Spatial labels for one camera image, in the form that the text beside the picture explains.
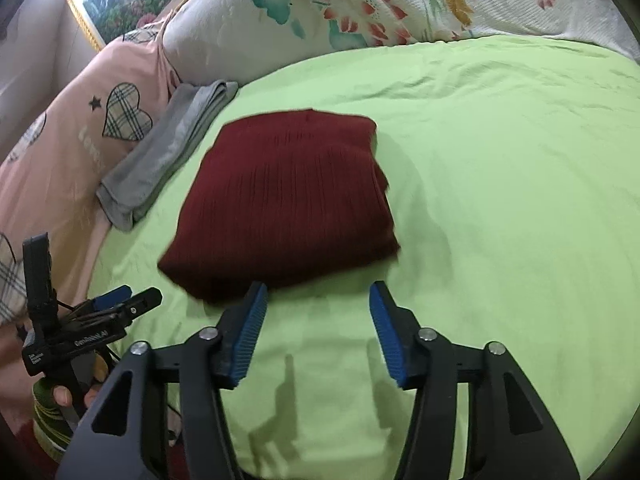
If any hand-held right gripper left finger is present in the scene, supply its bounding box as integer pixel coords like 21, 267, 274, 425
55, 280, 269, 480

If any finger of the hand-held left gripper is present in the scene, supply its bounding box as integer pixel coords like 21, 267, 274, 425
87, 287, 164, 328
75, 284, 134, 312

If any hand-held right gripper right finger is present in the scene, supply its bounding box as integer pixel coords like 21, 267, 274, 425
368, 280, 581, 480

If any maroon knit sweater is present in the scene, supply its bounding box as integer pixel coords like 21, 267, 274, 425
157, 107, 402, 306

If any person's left forearm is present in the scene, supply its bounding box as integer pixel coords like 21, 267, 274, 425
31, 377, 83, 458

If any person's left hand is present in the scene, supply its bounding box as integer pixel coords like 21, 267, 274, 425
50, 382, 101, 413

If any pink heart print quilt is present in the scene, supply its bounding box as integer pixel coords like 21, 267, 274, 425
0, 10, 182, 327

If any grey folded garment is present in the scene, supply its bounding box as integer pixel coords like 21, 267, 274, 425
96, 79, 240, 232

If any green bed sheet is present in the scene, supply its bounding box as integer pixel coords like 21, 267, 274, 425
87, 35, 640, 480

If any floral white pillow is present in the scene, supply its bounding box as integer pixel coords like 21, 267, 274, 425
162, 0, 640, 87

